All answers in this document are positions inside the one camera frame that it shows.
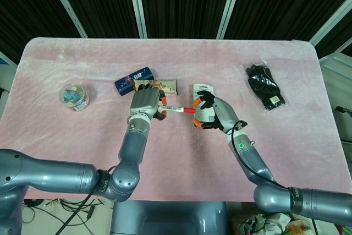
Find dark blue printed box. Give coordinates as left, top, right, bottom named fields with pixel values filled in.
left=114, top=66, right=156, bottom=97

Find pink fluffy table cloth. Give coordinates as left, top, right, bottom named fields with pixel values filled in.
left=0, top=36, right=343, bottom=203

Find grey robot torso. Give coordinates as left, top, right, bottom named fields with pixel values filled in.
left=109, top=201, right=229, bottom=235

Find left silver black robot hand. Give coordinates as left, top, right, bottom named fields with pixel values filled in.
left=128, top=85, right=168, bottom=122

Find tangled floor cables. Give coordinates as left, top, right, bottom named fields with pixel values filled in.
left=19, top=190, right=112, bottom=235

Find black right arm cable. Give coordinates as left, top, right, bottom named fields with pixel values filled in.
left=231, top=121, right=290, bottom=189

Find white partition frame post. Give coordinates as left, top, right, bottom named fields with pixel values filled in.
left=43, top=0, right=89, bottom=39
left=126, top=0, right=148, bottom=39
left=215, top=0, right=246, bottom=40
left=307, top=9, right=352, bottom=53

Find black gloves in plastic bag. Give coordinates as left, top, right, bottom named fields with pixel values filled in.
left=245, top=59, right=289, bottom=113

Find white blue blister card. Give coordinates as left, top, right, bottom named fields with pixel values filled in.
left=191, top=83, right=217, bottom=123

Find white marker pen body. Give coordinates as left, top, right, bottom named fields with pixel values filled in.
left=158, top=105, right=185, bottom=113

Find crumpled bags on floor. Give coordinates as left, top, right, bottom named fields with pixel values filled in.
left=230, top=204, right=320, bottom=235

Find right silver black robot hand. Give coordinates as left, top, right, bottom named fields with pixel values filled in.
left=192, top=91, right=248, bottom=135

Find beige snack bar wrapper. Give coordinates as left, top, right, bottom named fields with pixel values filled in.
left=133, top=79, right=180, bottom=97

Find clear jar of colourful clips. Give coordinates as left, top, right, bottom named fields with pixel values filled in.
left=59, top=83, right=90, bottom=112

